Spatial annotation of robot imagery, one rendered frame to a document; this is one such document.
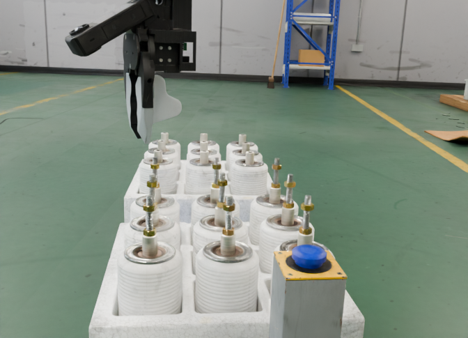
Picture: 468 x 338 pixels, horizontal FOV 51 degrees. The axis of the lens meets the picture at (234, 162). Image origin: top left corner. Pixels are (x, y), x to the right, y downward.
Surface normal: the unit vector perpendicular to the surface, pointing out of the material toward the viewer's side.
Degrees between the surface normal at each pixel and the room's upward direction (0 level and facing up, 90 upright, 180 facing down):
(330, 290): 90
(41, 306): 0
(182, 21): 90
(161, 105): 84
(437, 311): 0
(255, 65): 90
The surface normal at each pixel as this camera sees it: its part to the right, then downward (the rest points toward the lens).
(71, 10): -0.06, 0.24
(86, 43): 0.49, 0.26
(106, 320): 0.04, -0.97
